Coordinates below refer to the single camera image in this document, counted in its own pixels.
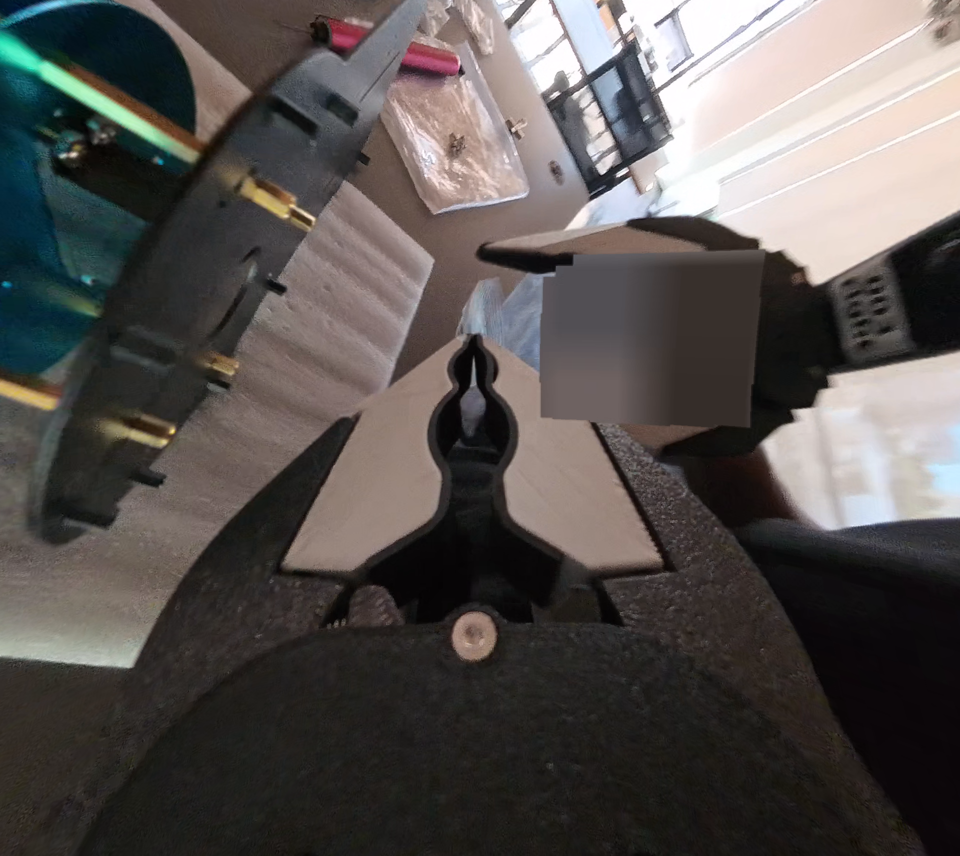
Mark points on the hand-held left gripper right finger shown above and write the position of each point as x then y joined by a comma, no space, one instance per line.
577,496

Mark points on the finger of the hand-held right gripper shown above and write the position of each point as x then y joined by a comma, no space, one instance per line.
570,241

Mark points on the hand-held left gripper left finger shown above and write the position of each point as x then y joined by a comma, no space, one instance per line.
375,481

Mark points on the small clear plastic bag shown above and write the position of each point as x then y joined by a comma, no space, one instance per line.
502,323

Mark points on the blue hobby robot arm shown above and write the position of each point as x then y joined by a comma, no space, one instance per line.
225,233

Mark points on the round metal grommet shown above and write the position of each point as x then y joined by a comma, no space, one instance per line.
556,170

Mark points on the metal cross wrench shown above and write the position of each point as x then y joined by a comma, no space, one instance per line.
516,126

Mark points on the large clear zip bag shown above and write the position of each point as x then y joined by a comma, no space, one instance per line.
457,121

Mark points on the white foam sheet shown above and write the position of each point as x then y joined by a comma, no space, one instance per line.
337,316

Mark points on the red screwdriver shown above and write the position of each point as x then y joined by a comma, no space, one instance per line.
427,57

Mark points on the grey top table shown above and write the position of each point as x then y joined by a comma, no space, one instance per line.
577,8

